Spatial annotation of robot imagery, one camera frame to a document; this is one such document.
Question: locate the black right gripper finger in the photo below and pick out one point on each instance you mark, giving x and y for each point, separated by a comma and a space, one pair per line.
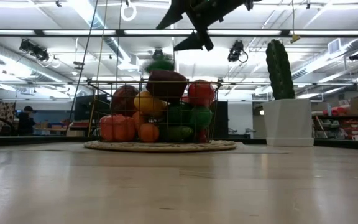
194, 43
174, 14

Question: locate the dark purple bell pepper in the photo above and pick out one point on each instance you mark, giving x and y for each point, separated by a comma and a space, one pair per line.
166, 84

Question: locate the green avocado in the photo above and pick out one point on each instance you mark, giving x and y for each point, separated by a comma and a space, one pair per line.
177, 114

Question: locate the small green lime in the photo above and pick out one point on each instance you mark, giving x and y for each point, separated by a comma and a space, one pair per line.
201, 117

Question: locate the yellow mango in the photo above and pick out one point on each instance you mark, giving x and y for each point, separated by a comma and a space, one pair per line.
148, 104

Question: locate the red grape bunch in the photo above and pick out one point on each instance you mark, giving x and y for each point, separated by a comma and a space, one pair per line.
201, 137

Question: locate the orange tangerine cluster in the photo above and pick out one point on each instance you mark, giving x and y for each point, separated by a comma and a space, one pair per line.
148, 133

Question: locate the orange bell pepper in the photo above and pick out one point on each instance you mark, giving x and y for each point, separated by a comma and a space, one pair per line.
117, 128

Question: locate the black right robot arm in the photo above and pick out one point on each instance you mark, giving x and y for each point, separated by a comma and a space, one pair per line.
250, 3

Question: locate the round black ceiling lamp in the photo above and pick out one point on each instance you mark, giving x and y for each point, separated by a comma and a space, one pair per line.
158, 53

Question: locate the yellow hanging tag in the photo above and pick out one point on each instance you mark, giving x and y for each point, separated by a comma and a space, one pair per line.
294, 38

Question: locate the round woven wicker mat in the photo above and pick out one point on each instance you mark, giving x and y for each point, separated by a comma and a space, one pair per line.
166, 147

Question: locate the grey rectangular table mat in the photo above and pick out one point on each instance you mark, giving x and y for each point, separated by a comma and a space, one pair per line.
259, 150

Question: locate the shelf with red items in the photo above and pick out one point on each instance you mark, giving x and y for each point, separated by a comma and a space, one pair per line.
346, 126

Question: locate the person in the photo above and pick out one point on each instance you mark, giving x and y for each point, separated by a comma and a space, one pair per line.
26, 121

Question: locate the patterned armchair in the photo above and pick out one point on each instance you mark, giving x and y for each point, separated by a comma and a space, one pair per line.
0, 113

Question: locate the black ceiling camera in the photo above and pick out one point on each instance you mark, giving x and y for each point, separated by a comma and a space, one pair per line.
235, 51

